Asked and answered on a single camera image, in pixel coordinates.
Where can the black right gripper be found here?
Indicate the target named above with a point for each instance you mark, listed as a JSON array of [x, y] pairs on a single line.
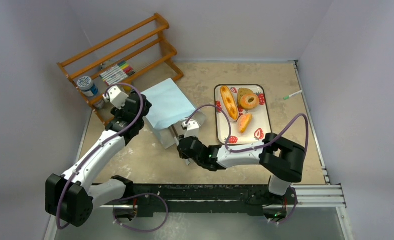
[[186, 144]]

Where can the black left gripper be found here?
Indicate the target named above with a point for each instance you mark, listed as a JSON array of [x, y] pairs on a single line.
[[117, 112]]

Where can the white blue paper bag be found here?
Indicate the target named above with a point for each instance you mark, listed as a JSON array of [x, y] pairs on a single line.
[[170, 108]]

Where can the long orange fake bread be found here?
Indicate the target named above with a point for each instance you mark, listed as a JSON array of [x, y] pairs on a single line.
[[229, 102]]

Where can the small pink orange fake bread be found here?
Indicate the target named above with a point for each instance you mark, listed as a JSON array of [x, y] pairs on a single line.
[[243, 122]]

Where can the round orange fake bun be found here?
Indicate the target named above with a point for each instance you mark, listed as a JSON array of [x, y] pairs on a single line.
[[249, 101]]

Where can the brown fake bread slice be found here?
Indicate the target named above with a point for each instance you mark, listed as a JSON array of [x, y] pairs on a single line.
[[241, 92]]

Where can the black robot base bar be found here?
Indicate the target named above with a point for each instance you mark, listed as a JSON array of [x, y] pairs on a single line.
[[250, 199]]

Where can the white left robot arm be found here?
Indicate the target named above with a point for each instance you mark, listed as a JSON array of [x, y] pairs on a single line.
[[67, 196]]

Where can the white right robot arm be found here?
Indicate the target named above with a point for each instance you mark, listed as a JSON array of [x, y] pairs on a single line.
[[283, 158]]

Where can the set of coloured markers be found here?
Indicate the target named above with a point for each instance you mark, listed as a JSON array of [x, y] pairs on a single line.
[[117, 73]]

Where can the blue lid white jar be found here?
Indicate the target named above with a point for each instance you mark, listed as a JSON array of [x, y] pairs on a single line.
[[86, 85]]

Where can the orange wooden shelf rack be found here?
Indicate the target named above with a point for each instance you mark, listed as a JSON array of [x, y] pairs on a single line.
[[118, 60]]

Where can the white strawberry enamel tray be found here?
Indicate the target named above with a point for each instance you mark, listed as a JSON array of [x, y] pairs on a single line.
[[226, 128]]

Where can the green cap white marker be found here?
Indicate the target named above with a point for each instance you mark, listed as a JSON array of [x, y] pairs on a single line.
[[292, 95]]

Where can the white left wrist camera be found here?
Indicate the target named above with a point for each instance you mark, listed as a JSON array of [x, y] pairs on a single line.
[[116, 96]]

